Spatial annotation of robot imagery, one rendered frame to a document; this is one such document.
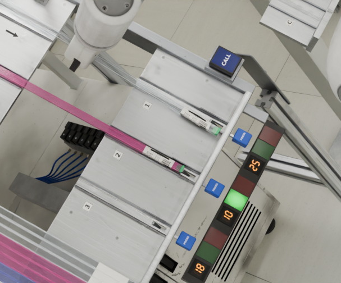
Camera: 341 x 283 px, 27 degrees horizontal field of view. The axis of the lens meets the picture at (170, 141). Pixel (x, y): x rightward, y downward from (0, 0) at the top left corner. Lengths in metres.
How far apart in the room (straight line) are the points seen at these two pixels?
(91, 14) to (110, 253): 0.45
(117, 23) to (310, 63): 0.78
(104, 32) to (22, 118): 0.93
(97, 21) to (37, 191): 0.71
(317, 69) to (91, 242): 0.75
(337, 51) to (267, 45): 1.77
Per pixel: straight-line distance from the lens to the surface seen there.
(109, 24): 1.05
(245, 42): 2.57
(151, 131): 1.31
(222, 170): 1.80
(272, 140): 1.34
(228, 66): 1.31
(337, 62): 0.74
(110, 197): 1.28
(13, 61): 1.38
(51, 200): 1.63
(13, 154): 1.92
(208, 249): 1.29
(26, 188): 1.72
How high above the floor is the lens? 1.63
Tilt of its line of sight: 41 degrees down
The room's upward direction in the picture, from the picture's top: 48 degrees counter-clockwise
